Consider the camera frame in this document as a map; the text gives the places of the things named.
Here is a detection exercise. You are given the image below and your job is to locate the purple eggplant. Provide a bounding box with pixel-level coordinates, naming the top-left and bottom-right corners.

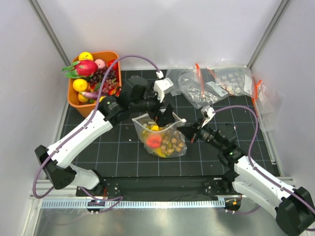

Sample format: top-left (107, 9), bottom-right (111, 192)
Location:
top-left (79, 91), bottom-right (98, 100)

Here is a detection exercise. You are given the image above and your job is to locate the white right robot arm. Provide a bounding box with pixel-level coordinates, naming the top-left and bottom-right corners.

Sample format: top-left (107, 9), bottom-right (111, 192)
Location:
top-left (178, 122), bottom-right (315, 236)

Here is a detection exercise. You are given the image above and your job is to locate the pink peach toy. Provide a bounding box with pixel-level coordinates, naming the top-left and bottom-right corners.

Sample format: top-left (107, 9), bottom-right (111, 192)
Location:
top-left (94, 59), bottom-right (106, 69)

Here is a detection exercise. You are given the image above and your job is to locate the yellow orange top fruit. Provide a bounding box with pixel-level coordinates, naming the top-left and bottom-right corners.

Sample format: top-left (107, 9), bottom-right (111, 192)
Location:
top-left (78, 52), bottom-right (94, 61)

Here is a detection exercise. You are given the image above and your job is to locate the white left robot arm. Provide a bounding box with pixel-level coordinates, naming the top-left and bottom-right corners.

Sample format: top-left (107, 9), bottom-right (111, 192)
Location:
top-left (35, 76), bottom-right (175, 197)

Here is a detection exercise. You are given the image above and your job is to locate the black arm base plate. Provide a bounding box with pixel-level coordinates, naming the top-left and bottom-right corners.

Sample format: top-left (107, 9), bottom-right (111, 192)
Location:
top-left (88, 176), bottom-right (240, 201)

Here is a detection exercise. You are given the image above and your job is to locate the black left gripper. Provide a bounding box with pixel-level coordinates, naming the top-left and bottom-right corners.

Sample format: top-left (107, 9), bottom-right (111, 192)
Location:
top-left (130, 83), bottom-right (176, 127)

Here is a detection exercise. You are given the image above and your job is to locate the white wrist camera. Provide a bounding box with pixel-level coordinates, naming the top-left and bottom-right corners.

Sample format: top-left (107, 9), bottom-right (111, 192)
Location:
top-left (201, 105), bottom-right (216, 127)
top-left (153, 78), bottom-right (174, 103)

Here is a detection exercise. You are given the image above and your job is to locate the orange plastic fruit basket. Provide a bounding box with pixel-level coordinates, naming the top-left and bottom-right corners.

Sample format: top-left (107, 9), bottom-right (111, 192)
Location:
top-left (67, 51), bottom-right (119, 118)

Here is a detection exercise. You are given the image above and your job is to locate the red bell pepper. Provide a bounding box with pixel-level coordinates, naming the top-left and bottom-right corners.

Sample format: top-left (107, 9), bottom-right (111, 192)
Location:
top-left (107, 59), bottom-right (118, 69)

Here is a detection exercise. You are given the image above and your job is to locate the brown longan cluster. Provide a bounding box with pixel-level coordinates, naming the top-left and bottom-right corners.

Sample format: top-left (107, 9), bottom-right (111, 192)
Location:
top-left (160, 130), bottom-right (186, 156)

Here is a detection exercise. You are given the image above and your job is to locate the pink dragon fruit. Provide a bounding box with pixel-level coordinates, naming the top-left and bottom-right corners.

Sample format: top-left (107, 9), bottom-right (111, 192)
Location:
top-left (62, 59), bottom-right (98, 79)

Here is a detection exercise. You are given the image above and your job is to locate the yellow lemon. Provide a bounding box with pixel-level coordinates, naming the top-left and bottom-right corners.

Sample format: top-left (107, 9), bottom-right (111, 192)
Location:
top-left (77, 93), bottom-right (89, 103)

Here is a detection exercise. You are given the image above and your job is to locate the purple grape bunch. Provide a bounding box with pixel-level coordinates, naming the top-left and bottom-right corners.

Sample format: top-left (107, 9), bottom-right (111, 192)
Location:
top-left (87, 67), bottom-right (118, 85)

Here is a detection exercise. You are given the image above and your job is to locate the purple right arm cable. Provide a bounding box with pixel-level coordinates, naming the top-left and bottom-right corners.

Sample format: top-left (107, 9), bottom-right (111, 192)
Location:
top-left (213, 105), bottom-right (315, 232)

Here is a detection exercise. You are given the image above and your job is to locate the black grid cutting mat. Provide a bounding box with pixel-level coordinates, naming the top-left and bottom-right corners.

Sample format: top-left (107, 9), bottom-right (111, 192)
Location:
top-left (46, 69), bottom-right (281, 178)

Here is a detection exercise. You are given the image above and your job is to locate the yellow banana bunch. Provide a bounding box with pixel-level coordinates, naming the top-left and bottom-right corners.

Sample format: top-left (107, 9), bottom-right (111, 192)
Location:
top-left (140, 124), bottom-right (167, 158)

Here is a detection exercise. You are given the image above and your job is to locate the dotted zip bag rear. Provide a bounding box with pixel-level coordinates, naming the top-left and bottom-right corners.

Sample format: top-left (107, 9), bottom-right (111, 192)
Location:
top-left (214, 65), bottom-right (254, 97)

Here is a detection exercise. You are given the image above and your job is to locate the slotted cable duct rail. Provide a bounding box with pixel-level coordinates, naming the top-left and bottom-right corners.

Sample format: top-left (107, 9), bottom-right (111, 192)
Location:
top-left (41, 198), bottom-right (225, 209)

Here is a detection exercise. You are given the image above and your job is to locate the crumpled clear zip bag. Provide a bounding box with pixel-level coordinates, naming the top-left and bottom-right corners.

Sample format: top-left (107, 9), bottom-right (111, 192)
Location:
top-left (166, 63), bottom-right (229, 109)

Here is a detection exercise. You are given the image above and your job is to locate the yellow orange fruit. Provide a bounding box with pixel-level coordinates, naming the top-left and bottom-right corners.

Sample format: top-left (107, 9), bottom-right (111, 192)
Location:
top-left (72, 78), bottom-right (89, 92)
top-left (78, 52), bottom-right (94, 61)

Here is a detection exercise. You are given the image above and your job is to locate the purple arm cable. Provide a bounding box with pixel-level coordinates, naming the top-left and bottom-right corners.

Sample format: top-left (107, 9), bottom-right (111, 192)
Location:
top-left (32, 54), bottom-right (163, 214)
top-left (213, 105), bottom-right (315, 232)

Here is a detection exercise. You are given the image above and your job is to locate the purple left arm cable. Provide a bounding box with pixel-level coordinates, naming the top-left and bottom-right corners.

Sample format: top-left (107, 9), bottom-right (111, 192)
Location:
top-left (32, 54), bottom-right (163, 214)

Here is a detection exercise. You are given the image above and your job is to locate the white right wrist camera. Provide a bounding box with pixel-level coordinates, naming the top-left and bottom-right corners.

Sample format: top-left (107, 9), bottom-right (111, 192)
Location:
top-left (201, 105), bottom-right (216, 127)

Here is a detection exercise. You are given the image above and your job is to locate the yellow orange fruit left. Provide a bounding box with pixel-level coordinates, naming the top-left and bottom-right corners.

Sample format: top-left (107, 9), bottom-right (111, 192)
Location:
top-left (72, 78), bottom-right (89, 92)

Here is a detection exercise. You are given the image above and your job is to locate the orange red peach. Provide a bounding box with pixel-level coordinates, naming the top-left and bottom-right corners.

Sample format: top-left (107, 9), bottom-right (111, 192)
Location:
top-left (146, 133), bottom-right (162, 149)

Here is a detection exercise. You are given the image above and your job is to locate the clear polka dot zip bag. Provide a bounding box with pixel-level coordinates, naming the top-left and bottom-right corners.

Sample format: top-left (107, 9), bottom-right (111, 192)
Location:
top-left (132, 114), bottom-right (187, 158)

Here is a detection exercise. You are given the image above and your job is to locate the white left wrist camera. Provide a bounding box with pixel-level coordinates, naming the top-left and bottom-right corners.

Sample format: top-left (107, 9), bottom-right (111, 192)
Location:
top-left (153, 78), bottom-right (174, 103)

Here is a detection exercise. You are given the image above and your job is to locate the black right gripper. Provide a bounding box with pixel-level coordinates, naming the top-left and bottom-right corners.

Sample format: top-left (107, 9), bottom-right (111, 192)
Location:
top-left (177, 117), bottom-right (225, 151)

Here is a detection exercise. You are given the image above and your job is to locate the clear bags stack right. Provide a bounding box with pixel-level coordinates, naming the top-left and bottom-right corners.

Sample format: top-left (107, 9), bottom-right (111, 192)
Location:
top-left (253, 79), bottom-right (284, 132)

